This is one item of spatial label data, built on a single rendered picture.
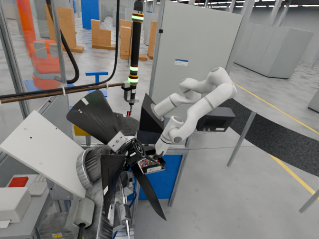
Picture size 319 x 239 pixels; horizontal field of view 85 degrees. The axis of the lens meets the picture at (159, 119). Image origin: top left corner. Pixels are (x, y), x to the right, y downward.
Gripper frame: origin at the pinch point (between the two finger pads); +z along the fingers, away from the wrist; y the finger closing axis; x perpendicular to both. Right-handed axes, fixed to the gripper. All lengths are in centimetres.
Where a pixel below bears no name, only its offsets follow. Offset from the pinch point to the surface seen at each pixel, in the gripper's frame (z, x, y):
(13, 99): -35, -68, 33
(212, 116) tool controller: -34, 36, -21
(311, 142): -43, 169, -33
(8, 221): 32, -66, 32
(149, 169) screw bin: 15.1, 2.2, -3.4
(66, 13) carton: 35, -258, -747
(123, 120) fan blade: -14.0, -28.2, -9.8
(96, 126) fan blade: -23, -43, 17
